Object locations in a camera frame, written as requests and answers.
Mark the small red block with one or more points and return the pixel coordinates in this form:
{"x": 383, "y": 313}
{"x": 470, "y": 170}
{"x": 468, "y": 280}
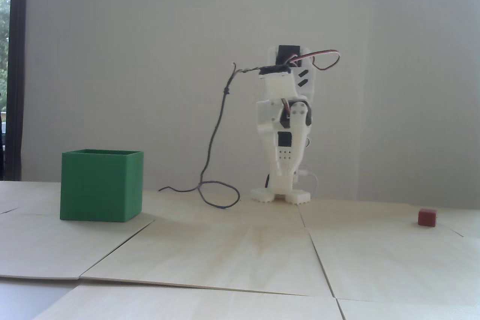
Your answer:
{"x": 427, "y": 218}

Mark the green plastic open box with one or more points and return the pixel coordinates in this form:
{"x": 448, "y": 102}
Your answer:
{"x": 97, "y": 188}

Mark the dark window frame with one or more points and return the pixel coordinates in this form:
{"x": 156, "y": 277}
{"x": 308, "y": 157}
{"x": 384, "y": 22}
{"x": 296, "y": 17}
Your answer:
{"x": 17, "y": 72}

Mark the white printed robot arm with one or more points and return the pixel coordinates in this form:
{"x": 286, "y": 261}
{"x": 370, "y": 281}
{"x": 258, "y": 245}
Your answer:
{"x": 309, "y": 76}

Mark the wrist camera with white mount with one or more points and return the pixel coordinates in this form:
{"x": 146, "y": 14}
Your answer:
{"x": 277, "y": 85}

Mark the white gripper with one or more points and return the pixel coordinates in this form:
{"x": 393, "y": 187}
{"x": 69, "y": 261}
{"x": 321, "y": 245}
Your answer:
{"x": 267, "y": 122}

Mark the white backdrop board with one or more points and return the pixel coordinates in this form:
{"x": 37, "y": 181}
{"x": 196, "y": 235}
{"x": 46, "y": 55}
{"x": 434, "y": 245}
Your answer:
{"x": 150, "y": 53}

